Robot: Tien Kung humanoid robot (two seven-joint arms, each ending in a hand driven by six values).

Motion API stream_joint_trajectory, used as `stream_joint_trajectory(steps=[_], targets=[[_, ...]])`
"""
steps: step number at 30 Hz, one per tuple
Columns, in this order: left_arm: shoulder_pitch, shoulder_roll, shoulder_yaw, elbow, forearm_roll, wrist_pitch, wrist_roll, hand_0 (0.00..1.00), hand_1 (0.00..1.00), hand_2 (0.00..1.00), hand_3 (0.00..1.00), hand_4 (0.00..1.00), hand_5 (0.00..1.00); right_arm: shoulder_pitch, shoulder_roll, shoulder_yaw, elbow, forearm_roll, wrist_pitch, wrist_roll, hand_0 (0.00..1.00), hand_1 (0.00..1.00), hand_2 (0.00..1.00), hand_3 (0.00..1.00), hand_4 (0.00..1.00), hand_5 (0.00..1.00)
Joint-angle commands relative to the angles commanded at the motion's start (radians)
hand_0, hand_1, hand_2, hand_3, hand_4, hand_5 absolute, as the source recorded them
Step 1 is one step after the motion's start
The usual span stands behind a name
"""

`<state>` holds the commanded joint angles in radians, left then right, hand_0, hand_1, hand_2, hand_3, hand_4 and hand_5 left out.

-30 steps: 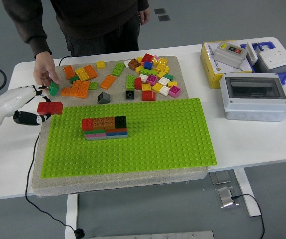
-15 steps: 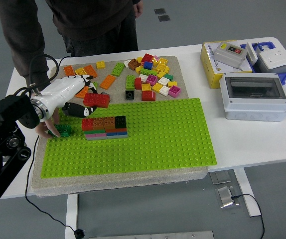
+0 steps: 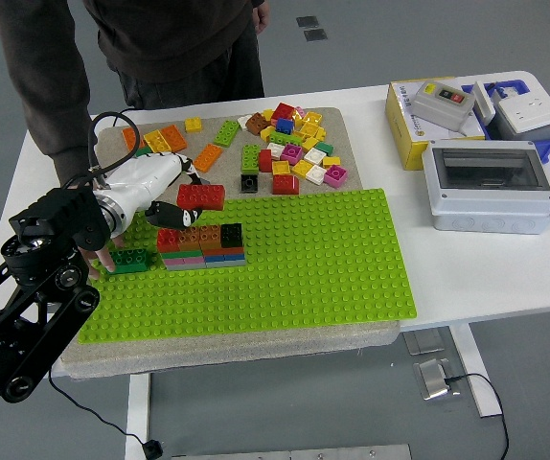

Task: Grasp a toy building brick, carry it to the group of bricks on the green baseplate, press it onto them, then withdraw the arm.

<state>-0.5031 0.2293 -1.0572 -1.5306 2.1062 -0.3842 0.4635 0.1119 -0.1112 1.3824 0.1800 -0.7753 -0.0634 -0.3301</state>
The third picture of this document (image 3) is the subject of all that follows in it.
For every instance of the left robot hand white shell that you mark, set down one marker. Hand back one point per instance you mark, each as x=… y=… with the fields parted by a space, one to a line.
x=145 y=179

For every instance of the person's right hand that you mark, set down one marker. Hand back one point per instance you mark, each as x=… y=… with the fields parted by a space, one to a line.
x=105 y=259

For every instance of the person's left hand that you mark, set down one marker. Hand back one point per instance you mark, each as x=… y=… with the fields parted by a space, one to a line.
x=262 y=16

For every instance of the dark green long toy brick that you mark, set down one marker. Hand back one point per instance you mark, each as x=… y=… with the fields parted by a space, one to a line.
x=129 y=261

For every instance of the red long toy brick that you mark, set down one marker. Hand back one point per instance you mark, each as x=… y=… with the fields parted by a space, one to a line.
x=203 y=195

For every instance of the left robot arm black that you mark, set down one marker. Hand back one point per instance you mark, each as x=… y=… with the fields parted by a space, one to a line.
x=64 y=215

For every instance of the person's right forearm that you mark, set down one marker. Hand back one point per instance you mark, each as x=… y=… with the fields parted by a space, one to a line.
x=50 y=96

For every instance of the yellow long toy brick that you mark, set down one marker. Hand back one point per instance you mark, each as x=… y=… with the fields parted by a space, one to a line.
x=157 y=141

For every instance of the orange long toy brick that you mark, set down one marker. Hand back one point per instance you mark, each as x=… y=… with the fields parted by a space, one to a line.
x=174 y=137
x=208 y=157
x=126 y=140

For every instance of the red square stacked brick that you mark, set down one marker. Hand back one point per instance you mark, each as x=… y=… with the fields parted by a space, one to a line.
x=168 y=239

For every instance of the orange-brown square stacked brick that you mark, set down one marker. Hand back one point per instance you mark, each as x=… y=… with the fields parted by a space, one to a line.
x=210 y=236
x=189 y=238

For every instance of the yellow square toy brick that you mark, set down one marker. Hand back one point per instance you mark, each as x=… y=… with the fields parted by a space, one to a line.
x=309 y=129
x=321 y=133
x=309 y=143
x=281 y=167
x=312 y=118
x=268 y=115
x=302 y=168
x=193 y=124
x=266 y=132

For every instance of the green flat brick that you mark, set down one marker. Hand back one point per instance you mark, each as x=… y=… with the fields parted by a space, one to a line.
x=181 y=253

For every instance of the pink flat brick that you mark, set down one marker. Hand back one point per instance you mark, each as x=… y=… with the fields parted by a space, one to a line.
x=184 y=260

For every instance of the grey flat brick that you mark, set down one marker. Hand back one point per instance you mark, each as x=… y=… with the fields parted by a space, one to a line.
x=185 y=267
x=226 y=263

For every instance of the lime green long brick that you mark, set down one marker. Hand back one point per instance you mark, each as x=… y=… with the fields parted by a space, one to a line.
x=227 y=132
x=250 y=158
x=284 y=139

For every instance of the red square toy brick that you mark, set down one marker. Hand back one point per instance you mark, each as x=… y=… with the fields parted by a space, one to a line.
x=282 y=112

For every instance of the black square stacked brick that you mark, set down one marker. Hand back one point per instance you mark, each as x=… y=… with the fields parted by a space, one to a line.
x=231 y=235

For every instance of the small pink toy brick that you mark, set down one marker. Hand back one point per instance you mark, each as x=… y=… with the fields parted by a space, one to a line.
x=299 y=112

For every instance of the black square toy brick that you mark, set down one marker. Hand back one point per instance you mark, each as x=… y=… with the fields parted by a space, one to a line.
x=248 y=183

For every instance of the small white toy brick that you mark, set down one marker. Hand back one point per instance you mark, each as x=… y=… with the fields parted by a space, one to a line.
x=244 y=121

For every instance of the red flat brick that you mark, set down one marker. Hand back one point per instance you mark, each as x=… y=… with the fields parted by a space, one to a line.
x=224 y=250

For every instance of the brown square toy brick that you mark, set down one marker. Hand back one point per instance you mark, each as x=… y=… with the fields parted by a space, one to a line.
x=257 y=123

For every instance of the blue flat brick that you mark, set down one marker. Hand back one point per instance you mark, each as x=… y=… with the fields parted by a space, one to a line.
x=224 y=257

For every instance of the blue square toy brick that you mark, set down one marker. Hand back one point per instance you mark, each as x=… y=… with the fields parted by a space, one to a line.
x=284 y=125

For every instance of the white square toy brick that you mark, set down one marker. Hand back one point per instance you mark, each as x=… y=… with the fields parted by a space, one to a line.
x=275 y=150
x=314 y=155
x=316 y=174

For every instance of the magenta square toy brick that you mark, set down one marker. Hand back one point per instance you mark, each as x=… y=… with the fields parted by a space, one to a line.
x=291 y=153

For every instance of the red large square brick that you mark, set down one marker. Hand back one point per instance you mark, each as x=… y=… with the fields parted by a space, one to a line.
x=285 y=184

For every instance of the green square toy brick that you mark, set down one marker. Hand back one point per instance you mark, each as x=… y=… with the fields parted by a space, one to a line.
x=324 y=147

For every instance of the yellow flat toy brick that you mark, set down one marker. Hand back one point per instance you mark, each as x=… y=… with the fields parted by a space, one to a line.
x=331 y=161

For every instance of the pink square toy brick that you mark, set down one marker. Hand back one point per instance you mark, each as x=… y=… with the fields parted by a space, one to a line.
x=335 y=176

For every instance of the green studded baseplate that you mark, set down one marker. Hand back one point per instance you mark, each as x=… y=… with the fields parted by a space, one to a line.
x=304 y=268

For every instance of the small metal floor plate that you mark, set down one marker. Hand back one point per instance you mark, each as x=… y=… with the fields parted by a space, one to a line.
x=307 y=21
x=315 y=34

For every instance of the person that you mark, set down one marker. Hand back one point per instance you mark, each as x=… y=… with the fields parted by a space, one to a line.
x=169 y=38

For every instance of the grey-brown mat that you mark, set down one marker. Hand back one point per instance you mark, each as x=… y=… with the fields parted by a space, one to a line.
x=208 y=352

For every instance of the white table leg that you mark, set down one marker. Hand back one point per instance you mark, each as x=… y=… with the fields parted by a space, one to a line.
x=138 y=414

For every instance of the yellow cardboard box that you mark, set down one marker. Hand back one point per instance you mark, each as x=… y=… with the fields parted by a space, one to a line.
x=399 y=124

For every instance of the white plastic panel piece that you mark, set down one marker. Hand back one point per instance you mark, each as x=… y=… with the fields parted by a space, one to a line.
x=480 y=103

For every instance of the long metal floor strip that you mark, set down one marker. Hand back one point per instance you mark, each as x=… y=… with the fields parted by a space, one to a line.
x=294 y=453

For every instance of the grey plastic box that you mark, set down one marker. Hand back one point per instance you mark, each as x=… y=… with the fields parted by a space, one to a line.
x=538 y=132

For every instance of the metal floor cover plate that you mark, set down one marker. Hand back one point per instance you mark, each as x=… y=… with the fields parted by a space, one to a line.
x=433 y=381
x=423 y=342

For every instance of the white table foot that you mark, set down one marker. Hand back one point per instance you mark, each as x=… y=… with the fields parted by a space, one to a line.
x=471 y=369

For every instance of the grey push-button switch box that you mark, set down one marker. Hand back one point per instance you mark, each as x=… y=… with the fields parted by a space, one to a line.
x=435 y=108

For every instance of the white wall socket panel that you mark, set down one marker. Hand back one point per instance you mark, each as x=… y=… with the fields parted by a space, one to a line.
x=526 y=115

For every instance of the grey distribution enclosure clear lid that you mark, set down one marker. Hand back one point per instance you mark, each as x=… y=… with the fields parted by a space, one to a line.
x=488 y=211

